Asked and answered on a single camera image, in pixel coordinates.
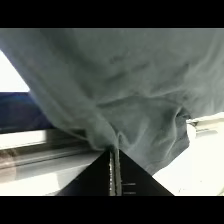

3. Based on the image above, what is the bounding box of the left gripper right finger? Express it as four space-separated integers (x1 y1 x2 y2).
114 148 175 197

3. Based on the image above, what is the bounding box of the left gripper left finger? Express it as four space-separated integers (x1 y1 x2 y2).
55 149 112 197

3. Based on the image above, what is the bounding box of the grey T-shirt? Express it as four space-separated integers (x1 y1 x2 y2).
0 28 224 177

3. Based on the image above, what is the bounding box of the silver frame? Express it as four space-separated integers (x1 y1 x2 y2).
0 129 106 172

